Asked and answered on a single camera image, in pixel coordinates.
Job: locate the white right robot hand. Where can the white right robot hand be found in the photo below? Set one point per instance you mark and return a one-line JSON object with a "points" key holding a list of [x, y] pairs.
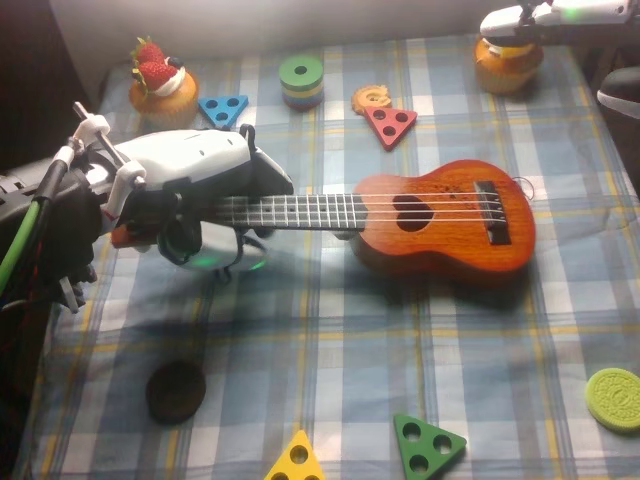
{"points": [[550, 15]]}

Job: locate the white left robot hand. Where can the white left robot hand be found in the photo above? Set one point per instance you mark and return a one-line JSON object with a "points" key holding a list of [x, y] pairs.
{"points": [[200, 155]]}

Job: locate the orange toy ukulele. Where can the orange toy ukulele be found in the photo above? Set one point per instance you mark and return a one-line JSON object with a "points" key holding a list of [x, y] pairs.
{"points": [[450, 220]]}

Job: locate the blue checkered table cloth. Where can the blue checkered table cloth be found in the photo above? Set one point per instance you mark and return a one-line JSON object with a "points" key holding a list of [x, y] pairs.
{"points": [[350, 350]]}

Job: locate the yellow lemon toy cupcake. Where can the yellow lemon toy cupcake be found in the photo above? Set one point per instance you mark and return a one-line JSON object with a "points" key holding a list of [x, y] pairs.
{"points": [[505, 70]]}

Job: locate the green sandwich toy cookie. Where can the green sandwich toy cookie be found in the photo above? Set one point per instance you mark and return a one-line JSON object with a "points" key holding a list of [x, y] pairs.
{"points": [[615, 400]]}

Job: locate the stack of coloured rings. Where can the stack of coloured rings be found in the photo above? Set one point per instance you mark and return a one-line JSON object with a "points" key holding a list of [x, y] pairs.
{"points": [[300, 85]]}

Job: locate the red triangle block with holes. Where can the red triangle block with holes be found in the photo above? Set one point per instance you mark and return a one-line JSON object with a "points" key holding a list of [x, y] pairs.
{"points": [[387, 132]]}

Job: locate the blue triangle block with holes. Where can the blue triangle block with holes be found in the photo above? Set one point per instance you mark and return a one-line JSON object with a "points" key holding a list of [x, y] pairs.
{"points": [[222, 116]]}

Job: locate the yellow triangle block with holes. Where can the yellow triangle block with holes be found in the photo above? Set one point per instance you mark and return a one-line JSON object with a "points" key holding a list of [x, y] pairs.
{"points": [[297, 470]]}

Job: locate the green triangle block with holes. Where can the green triangle block with holes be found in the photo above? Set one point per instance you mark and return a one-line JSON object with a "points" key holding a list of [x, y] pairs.
{"points": [[425, 457]]}

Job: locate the tan round toy biscuit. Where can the tan round toy biscuit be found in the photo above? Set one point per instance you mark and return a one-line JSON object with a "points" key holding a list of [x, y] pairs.
{"points": [[370, 97]]}

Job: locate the strawberry topped toy cupcake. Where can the strawberry topped toy cupcake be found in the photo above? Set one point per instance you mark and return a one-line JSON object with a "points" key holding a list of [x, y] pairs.
{"points": [[165, 100]]}

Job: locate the dark brown toy cookie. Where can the dark brown toy cookie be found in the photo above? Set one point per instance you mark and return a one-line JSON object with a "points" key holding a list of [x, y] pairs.
{"points": [[175, 392]]}

